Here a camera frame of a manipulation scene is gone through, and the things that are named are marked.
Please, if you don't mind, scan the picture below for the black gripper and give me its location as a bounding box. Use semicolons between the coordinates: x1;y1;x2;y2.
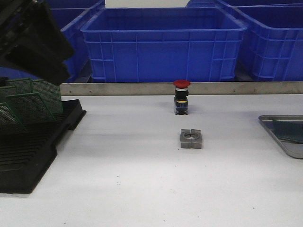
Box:
0;0;74;85

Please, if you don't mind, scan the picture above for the steel table edge rail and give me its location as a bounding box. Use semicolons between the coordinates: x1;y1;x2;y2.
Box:
60;81;303;96

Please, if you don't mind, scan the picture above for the silver metal tray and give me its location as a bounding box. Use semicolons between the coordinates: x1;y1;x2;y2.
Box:
258;115;303;159

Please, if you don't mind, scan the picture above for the green board rear left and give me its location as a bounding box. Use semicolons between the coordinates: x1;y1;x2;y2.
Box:
6;78;33;94

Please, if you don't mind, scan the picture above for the black slotted board rack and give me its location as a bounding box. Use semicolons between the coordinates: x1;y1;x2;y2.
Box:
0;99;86;194

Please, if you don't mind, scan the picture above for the grey metal clamp block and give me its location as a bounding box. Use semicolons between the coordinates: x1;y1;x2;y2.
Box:
179;129;203;149

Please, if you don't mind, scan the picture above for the blue crate behind right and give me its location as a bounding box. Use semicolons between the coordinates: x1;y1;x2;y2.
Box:
186;0;303;8

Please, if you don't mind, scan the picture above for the green board middle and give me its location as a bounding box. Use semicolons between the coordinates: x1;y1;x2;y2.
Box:
6;93;56;124

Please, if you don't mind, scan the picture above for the red emergency stop button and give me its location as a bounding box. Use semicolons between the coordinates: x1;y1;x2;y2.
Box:
173;79;190;115

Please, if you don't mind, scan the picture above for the green perforated circuit board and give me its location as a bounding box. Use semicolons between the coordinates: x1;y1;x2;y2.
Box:
273;120;303;143

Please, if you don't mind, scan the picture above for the green board small left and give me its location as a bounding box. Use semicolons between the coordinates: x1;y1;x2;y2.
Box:
0;86;18;103

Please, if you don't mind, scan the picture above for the blue crate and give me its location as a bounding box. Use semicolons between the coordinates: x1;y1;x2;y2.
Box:
81;8;246;83
234;6;303;81
0;0;105;83
186;0;303;8

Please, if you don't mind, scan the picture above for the blue crate left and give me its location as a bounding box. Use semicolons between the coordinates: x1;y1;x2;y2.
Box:
0;0;105;83

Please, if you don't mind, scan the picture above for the green board front left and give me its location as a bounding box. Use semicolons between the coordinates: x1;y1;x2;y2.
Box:
0;103;27;135

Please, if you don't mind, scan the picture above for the green board rear right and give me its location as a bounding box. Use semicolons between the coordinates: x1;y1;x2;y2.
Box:
32;79;63;114

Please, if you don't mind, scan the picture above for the blue crate centre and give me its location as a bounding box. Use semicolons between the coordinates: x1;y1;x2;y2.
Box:
81;8;246;83

